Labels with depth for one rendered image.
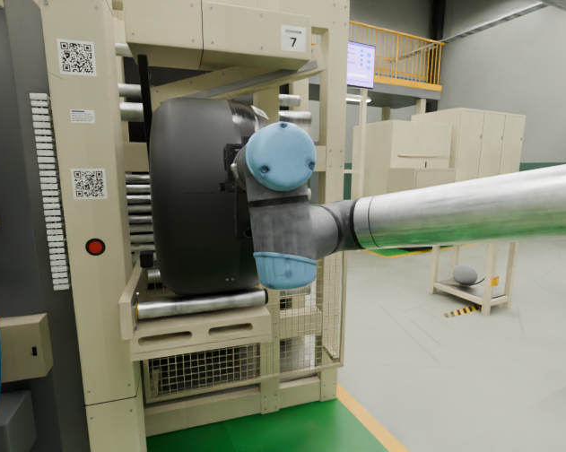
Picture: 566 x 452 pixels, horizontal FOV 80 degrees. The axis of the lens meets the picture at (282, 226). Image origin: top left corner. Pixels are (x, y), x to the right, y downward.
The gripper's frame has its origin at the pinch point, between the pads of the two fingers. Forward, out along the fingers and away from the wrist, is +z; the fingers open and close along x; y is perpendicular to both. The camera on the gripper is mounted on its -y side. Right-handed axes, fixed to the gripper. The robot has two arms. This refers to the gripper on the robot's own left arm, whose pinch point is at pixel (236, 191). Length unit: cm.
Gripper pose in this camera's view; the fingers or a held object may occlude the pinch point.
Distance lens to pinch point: 70.8
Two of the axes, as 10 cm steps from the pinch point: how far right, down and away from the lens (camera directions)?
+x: -9.6, 0.5, -2.9
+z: -2.9, -0.4, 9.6
